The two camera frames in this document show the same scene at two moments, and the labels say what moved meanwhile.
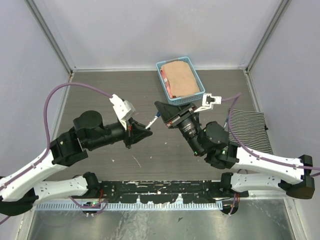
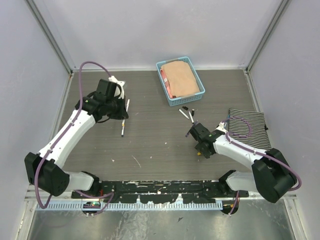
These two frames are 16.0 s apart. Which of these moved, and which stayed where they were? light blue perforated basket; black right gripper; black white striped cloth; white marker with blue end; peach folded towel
Moved: black right gripper; white marker with blue end
Stayed: light blue perforated basket; black white striped cloth; peach folded towel
